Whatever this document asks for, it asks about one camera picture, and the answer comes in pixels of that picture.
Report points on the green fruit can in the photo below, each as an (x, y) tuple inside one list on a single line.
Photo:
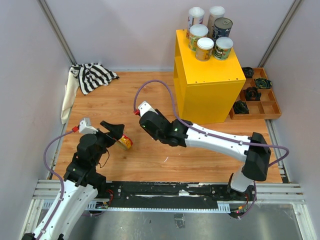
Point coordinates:
[(223, 46)]

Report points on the orange fruit can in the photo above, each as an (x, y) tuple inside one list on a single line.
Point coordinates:
[(204, 49)]

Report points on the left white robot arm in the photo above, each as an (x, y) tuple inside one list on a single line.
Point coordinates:
[(81, 182)]

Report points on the dark green item tray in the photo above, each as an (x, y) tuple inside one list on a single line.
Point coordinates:
[(263, 83)]

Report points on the tall white lid can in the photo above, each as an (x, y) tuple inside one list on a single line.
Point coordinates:
[(195, 16), (215, 12)]

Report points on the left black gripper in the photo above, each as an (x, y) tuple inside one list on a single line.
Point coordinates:
[(116, 131)]

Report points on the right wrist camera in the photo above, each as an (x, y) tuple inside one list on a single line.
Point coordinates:
[(145, 107)]

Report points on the cream cloth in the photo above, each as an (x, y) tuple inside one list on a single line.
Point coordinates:
[(71, 89)]

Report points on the striped black white cloth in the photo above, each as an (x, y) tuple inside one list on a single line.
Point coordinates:
[(90, 76)]

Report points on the black item top tray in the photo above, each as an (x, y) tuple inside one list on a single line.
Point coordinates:
[(248, 72)]

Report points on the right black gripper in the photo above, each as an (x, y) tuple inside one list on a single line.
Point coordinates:
[(153, 135)]

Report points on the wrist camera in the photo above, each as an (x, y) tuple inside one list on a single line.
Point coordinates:
[(145, 107), (85, 126)]

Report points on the black item lower tray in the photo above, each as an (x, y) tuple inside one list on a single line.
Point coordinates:
[(240, 107)]

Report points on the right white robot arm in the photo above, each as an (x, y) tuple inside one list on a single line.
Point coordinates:
[(255, 159)]

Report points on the red yellow fish tin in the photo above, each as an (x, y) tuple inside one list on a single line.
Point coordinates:
[(125, 142)]

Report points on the black item tray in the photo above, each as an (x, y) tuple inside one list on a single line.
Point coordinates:
[(240, 107), (252, 94), (248, 72)]

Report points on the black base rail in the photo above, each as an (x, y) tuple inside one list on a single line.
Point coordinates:
[(135, 195)]

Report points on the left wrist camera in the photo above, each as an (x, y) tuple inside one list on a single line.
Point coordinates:
[(85, 126)]

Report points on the white lid yellow can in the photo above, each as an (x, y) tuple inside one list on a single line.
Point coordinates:
[(196, 32)]

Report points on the black item middle tray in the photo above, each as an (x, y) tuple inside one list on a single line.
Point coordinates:
[(252, 94)]

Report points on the yellow cabinet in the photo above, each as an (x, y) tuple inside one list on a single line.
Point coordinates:
[(205, 91)]

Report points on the dark brown can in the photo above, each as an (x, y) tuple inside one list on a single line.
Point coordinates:
[(221, 28)]

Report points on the wooden compartment tray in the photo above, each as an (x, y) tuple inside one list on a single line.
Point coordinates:
[(266, 108)]

